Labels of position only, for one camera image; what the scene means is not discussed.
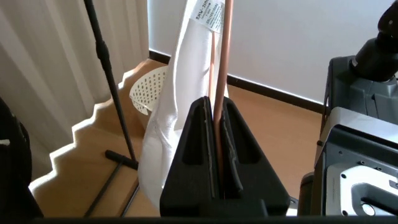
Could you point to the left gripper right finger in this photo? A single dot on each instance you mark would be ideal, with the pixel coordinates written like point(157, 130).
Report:
point(261, 186)

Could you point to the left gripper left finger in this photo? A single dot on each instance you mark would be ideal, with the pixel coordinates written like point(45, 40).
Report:
point(186, 180)

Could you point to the white garment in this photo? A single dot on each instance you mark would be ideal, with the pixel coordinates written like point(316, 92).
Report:
point(183, 77)

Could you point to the pink clothes hanger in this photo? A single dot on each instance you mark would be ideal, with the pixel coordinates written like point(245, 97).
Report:
point(224, 46)

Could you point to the black shorts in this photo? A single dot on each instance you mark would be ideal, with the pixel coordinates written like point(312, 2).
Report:
point(12, 171)

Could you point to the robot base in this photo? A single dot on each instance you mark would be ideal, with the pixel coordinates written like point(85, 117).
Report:
point(357, 140)

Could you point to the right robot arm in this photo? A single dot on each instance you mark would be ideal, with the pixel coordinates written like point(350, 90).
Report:
point(379, 56)

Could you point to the white laundry basket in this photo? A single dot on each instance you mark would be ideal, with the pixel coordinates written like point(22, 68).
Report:
point(149, 90)

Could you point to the black clothes rack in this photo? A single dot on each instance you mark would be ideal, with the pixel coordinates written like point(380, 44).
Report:
point(102, 53)

